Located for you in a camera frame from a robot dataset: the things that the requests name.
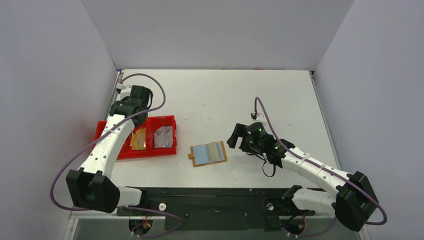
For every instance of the yellow leather card holder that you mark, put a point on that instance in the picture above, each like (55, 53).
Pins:
(199, 155)

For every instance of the silver card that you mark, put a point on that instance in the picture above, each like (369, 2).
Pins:
(163, 137)

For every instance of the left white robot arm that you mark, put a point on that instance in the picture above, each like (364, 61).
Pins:
(90, 186)

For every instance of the gold card with stripe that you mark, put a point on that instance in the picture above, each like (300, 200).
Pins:
(216, 153)

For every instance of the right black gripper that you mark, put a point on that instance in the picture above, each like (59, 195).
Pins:
(239, 136)

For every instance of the red plastic tray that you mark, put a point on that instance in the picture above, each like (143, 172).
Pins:
(152, 139)

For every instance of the gold black card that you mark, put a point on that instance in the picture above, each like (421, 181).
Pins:
(138, 140)

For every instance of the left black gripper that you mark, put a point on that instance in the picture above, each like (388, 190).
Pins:
(139, 124)

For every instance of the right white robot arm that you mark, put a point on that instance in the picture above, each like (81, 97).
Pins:
(331, 185)

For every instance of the aluminium rail frame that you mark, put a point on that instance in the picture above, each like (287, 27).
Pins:
(237, 203)

